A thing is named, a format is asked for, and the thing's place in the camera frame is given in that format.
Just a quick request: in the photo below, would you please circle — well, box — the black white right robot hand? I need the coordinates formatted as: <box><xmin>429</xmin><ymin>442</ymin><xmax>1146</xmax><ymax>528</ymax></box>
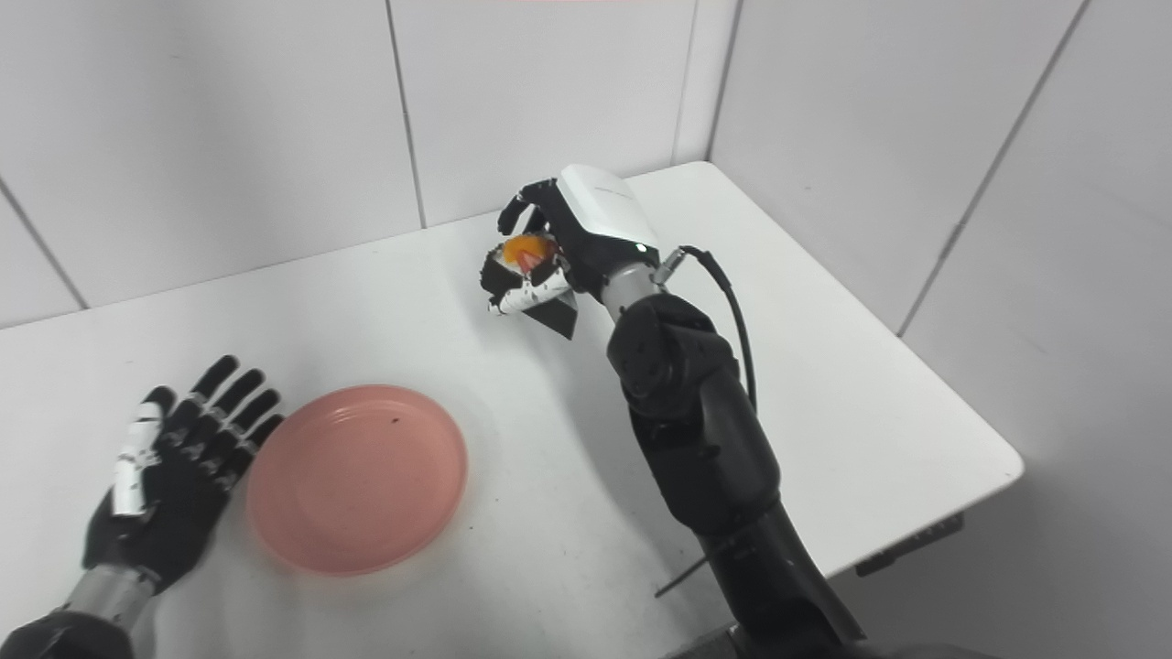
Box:
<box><xmin>483</xmin><ymin>165</ymin><xmax>662</xmax><ymax>317</ymax></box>

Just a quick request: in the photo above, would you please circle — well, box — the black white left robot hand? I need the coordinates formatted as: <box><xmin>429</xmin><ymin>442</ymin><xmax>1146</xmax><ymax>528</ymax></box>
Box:
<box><xmin>82</xmin><ymin>355</ymin><xmax>285</xmax><ymax>596</ymax></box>

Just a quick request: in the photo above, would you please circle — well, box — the chocolate cake slice with fruit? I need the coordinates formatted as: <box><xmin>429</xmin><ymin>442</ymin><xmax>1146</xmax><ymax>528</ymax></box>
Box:
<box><xmin>485</xmin><ymin>233</ymin><xmax>580</xmax><ymax>340</ymax></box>

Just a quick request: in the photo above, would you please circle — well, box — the pink round plate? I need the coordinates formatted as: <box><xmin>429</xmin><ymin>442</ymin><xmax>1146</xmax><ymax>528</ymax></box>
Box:
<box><xmin>246</xmin><ymin>384</ymin><xmax>469</xmax><ymax>577</ymax></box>

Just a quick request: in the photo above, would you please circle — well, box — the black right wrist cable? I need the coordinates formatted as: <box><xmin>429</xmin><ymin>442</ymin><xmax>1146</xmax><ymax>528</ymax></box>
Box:
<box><xmin>655</xmin><ymin>245</ymin><xmax>759</xmax><ymax>413</ymax></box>

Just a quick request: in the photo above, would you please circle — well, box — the black table frame bracket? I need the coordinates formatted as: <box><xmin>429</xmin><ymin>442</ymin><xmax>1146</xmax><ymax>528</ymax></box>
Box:
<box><xmin>856</xmin><ymin>514</ymin><xmax>965</xmax><ymax>578</ymax></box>

